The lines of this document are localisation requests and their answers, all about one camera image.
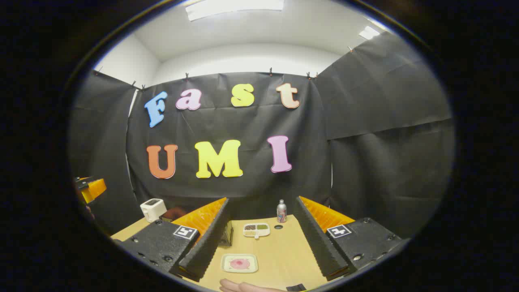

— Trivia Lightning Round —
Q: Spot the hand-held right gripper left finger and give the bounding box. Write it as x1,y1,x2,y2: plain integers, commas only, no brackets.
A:
112,198,230,282

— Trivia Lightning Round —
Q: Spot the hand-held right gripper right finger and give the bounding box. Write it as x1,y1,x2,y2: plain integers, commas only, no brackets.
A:
293,196,411,281

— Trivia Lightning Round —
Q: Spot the black electric oven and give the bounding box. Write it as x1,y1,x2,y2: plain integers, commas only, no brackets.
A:
159,207,234,248

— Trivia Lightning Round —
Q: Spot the cream square plate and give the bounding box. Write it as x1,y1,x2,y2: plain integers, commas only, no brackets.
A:
221,253,259,273

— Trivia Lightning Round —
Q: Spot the white divided snack dish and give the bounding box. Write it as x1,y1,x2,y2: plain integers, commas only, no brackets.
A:
243,223,270,239

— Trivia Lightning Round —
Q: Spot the white toaster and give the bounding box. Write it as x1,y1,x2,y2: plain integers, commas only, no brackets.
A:
140,198,167,223

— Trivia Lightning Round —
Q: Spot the black backdrop cloth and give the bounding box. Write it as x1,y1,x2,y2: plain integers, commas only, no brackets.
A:
69,32,455,240

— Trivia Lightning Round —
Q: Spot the small ceiling light panel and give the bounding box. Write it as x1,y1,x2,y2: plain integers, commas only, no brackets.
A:
359,26,382,40

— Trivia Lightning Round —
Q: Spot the large ceiling light panel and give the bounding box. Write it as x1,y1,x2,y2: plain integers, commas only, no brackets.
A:
186,0,284,21

